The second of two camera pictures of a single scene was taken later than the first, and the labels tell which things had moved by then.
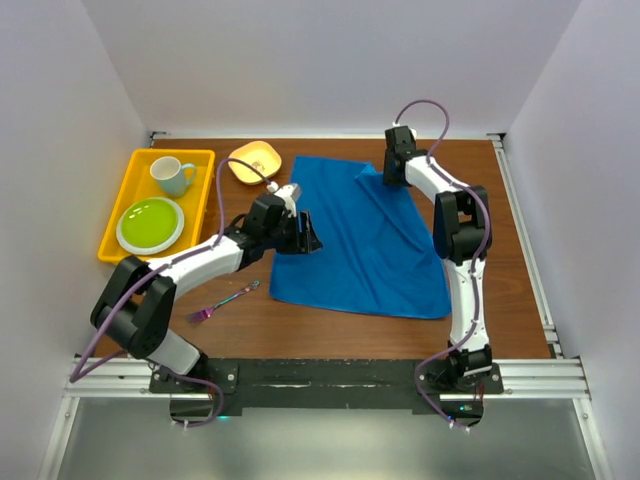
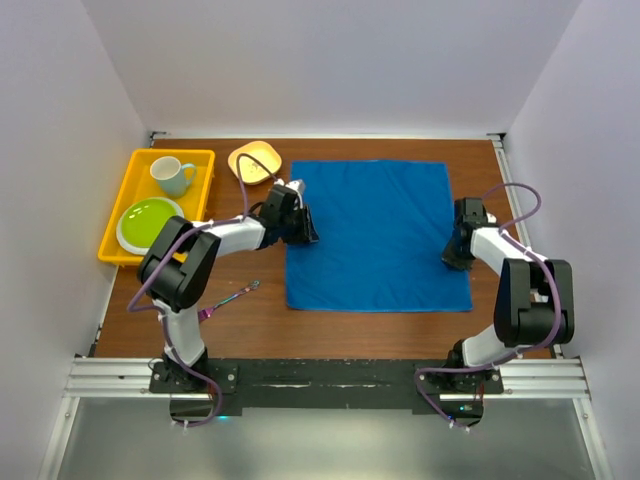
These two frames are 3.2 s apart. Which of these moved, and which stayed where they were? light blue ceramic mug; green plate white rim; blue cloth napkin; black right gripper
Moved: black right gripper
Stayed: green plate white rim; light blue ceramic mug; blue cloth napkin
